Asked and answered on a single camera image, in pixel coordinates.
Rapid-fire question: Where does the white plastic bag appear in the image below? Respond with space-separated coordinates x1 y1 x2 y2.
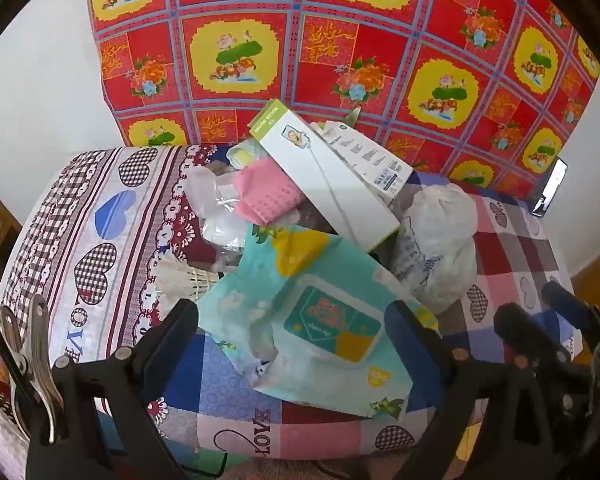
390 183 478 314

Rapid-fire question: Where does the white blue printed box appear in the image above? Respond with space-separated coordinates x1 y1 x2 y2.
310 122 413 206

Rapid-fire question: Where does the red floral headboard cloth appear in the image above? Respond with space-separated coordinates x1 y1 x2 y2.
87 0 600 197

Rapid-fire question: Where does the clear plastic packaging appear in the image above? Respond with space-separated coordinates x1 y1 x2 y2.
184 166 251 252

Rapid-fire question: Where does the silver spring clamp left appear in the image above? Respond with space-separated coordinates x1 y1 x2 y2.
0 294 64 444

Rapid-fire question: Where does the smartphone on bed corner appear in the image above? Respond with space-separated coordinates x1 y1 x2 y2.
527 157 568 218

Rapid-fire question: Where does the patchwork heart bed sheet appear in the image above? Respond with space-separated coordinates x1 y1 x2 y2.
0 145 582 460

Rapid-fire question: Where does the pink paper receipt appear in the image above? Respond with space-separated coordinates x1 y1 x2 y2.
234 157 304 226

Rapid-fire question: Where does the white green selfie stick box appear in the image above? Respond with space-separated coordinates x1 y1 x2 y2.
249 99 399 252

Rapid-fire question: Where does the teal wet wipes pack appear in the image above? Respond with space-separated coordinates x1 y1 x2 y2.
197 226 438 419

